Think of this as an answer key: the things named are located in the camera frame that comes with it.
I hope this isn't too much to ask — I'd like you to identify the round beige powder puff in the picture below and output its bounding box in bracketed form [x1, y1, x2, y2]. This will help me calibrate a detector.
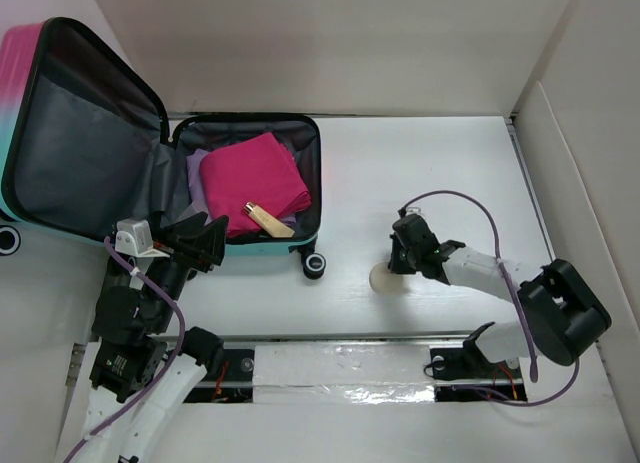
[369, 262, 406, 296]

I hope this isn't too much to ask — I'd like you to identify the beige cosmetic tube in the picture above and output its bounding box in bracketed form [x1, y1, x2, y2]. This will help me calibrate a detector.
[244, 202, 295, 239]

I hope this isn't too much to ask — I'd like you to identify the purple shirt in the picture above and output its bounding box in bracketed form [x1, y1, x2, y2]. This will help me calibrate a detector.
[185, 142, 304, 234]

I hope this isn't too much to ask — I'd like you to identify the pink cloth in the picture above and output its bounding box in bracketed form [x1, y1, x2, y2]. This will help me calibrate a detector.
[198, 131, 312, 238]

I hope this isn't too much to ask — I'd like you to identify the pink and teal suitcase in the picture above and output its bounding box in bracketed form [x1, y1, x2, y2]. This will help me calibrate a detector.
[1, 17, 326, 279]

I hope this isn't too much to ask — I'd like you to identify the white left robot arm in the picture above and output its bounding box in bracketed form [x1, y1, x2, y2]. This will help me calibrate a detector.
[65, 212, 229, 462]

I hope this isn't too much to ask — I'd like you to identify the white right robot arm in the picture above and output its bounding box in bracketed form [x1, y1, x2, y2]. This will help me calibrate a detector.
[388, 214, 612, 367]

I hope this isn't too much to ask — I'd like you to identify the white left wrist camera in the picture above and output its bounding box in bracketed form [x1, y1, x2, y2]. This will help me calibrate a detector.
[115, 219, 153, 257]

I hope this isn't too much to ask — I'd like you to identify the metal base rail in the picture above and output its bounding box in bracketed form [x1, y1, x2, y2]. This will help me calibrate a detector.
[167, 341, 527, 405]

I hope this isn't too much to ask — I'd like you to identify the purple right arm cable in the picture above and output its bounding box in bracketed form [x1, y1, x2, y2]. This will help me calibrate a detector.
[404, 190, 581, 408]

